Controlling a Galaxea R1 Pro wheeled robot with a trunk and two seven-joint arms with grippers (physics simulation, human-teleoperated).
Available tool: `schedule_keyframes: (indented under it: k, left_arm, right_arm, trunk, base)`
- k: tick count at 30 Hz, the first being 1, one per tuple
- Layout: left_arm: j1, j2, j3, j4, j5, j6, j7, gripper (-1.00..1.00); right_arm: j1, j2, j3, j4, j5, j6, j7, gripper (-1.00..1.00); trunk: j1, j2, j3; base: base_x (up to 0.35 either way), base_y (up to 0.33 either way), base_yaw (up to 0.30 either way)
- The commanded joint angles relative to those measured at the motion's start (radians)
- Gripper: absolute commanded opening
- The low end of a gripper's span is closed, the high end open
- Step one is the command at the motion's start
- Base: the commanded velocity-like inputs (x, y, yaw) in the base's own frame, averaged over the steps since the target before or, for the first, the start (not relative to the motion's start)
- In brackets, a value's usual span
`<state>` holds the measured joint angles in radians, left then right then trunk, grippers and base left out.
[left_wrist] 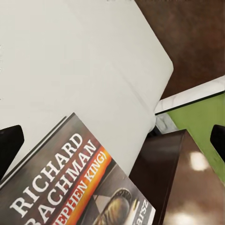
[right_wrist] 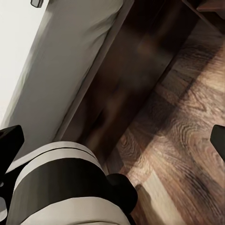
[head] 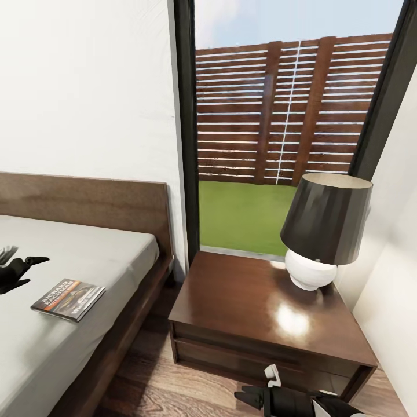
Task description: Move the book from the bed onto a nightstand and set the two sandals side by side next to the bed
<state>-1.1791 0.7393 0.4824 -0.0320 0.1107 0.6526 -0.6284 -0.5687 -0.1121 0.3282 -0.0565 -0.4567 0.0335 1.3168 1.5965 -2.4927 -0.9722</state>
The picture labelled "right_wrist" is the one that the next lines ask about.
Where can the bed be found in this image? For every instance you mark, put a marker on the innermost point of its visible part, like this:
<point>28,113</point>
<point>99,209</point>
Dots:
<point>90,68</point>

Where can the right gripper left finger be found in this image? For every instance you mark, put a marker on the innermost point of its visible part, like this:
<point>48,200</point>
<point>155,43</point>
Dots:
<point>11,141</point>

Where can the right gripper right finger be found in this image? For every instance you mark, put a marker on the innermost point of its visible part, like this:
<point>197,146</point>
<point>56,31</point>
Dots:
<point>217,139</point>

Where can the nightstand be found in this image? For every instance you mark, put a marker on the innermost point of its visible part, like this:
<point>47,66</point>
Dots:
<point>211,11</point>

